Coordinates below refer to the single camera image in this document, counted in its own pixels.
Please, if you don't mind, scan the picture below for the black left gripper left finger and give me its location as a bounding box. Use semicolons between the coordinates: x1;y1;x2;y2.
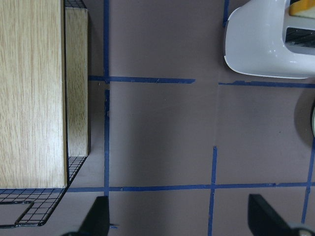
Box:
63;196;110;236

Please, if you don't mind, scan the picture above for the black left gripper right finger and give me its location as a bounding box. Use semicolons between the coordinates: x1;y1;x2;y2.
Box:
248;194;315;236

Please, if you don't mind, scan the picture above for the white two-slot toaster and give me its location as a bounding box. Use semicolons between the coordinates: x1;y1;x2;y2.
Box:
223;0;315;79

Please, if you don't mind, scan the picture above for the yellow toast slice in toaster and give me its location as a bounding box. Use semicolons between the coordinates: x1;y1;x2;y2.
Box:
289;0;315;19

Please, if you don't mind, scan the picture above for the light wooden box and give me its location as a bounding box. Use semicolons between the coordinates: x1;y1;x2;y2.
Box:
0;0;88;189

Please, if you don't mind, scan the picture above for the black wire mesh rack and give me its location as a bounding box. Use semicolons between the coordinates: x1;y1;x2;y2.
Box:
0;0;89;229

